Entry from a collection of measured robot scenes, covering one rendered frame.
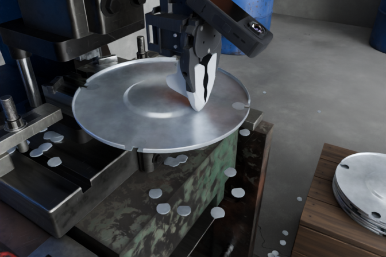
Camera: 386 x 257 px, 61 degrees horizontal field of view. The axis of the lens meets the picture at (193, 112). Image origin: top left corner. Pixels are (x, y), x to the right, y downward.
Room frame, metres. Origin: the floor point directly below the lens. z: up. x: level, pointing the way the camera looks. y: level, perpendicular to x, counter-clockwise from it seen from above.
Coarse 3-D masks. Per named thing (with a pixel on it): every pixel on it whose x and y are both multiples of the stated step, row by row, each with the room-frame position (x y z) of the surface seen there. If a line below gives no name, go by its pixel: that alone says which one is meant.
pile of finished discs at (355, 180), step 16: (352, 160) 0.76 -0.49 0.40; (368, 160) 0.76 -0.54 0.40; (384, 160) 0.76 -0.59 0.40; (336, 176) 0.69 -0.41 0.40; (352, 176) 0.69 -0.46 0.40; (368, 176) 0.69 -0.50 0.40; (384, 176) 0.69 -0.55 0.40; (336, 192) 0.65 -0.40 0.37; (352, 192) 0.63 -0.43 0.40; (368, 192) 0.63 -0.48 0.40; (384, 192) 0.63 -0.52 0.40; (352, 208) 0.59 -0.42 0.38; (368, 208) 0.58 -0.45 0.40; (384, 208) 0.58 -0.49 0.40; (368, 224) 0.55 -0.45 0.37; (384, 224) 0.53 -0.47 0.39
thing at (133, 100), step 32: (128, 64) 0.59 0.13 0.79; (160, 64) 0.60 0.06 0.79; (96, 96) 0.47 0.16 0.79; (128, 96) 0.46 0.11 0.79; (160, 96) 0.47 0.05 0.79; (224, 96) 0.48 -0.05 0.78; (96, 128) 0.38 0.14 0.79; (128, 128) 0.38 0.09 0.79; (160, 128) 0.39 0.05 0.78; (192, 128) 0.39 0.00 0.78; (224, 128) 0.39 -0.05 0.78
